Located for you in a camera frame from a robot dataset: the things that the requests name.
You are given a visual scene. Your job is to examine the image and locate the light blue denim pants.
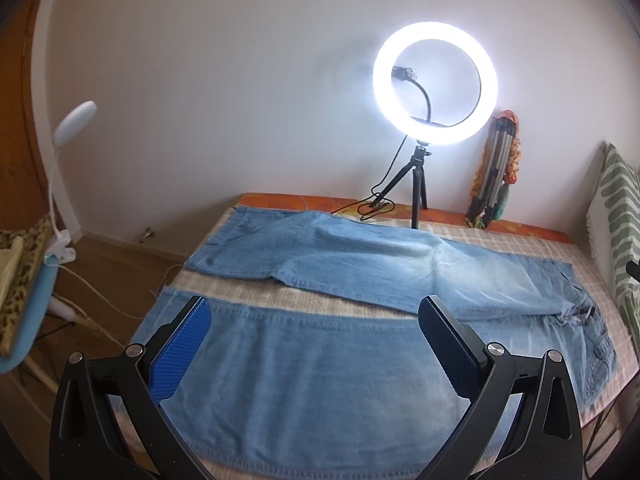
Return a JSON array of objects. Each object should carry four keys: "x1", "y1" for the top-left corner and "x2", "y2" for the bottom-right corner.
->
[{"x1": 134, "y1": 206, "x2": 638, "y2": 479}]

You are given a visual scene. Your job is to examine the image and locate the white power strip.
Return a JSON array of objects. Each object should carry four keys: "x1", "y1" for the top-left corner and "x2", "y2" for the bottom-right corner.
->
[{"x1": 48, "y1": 297, "x2": 93, "y2": 330}]

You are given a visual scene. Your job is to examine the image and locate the light blue chair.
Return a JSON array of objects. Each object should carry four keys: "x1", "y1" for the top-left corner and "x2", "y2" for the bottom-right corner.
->
[{"x1": 0, "y1": 256, "x2": 58, "y2": 374}]

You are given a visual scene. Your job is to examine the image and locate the beige checkered bed blanket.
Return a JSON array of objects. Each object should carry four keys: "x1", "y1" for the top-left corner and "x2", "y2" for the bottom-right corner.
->
[{"x1": 110, "y1": 192, "x2": 637, "y2": 480}]

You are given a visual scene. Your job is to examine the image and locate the white clip desk lamp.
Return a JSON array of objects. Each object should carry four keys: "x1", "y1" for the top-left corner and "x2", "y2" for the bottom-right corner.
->
[{"x1": 43, "y1": 100, "x2": 99, "y2": 266}]

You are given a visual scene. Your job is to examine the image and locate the leopard print cloth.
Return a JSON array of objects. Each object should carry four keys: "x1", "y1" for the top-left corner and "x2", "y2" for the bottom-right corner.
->
[{"x1": 1, "y1": 216, "x2": 53, "y2": 356}]

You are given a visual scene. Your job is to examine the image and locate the green white patterned pillow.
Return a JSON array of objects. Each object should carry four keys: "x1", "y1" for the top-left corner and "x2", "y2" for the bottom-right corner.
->
[{"x1": 587, "y1": 144, "x2": 639, "y2": 347}]

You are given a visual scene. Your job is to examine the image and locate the folded silver tripod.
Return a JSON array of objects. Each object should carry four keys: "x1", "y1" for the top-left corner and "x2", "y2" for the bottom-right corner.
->
[{"x1": 464, "y1": 115, "x2": 519, "y2": 229}]

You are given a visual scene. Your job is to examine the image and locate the black mini tripod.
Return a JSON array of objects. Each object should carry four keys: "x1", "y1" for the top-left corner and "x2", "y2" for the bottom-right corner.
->
[{"x1": 363, "y1": 141, "x2": 432, "y2": 230}]

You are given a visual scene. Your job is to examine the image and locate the orange patterned cloth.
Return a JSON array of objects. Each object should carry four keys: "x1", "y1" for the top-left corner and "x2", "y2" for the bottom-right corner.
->
[{"x1": 468, "y1": 108, "x2": 526, "y2": 230}]

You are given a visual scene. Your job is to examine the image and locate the black power cable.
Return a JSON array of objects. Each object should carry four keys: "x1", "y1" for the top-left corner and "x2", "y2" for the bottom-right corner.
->
[{"x1": 328, "y1": 134, "x2": 409, "y2": 222}]

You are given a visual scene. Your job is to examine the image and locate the white led ring light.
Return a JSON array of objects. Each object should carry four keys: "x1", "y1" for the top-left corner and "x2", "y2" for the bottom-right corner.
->
[{"x1": 372, "y1": 22, "x2": 499, "y2": 146}]

